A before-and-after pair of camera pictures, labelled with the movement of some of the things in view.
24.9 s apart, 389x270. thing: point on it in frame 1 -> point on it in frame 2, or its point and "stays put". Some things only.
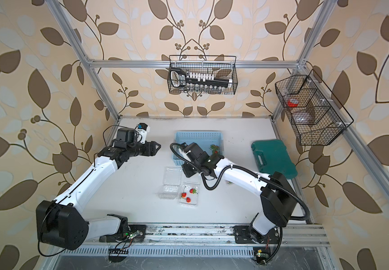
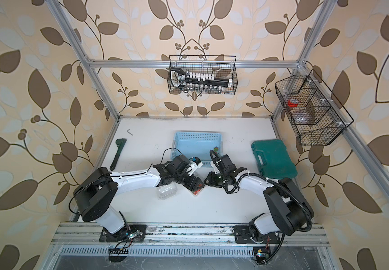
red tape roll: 293,102 stays put
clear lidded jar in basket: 303,117 stays put
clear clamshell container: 172,180 stays put
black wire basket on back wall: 202,74 stays put
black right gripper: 188,172 -> 211,180
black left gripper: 149,149 -> 197,180
